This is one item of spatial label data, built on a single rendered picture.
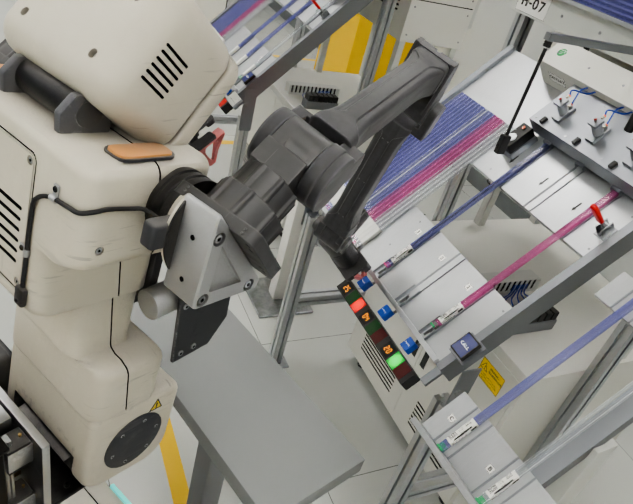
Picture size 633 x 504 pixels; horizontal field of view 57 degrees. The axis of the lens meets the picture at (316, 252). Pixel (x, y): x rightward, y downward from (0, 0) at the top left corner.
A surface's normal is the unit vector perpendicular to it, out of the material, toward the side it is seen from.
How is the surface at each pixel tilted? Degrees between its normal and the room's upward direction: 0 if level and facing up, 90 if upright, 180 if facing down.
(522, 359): 0
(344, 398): 0
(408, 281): 45
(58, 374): 82
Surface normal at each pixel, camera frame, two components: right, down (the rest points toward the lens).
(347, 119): 0.35, -0.59
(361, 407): 0.23, -0.81
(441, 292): -0.47, -0.54
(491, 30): -0.89, 0.04
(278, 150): 0.05, -0.28
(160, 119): 0.75, 0.51
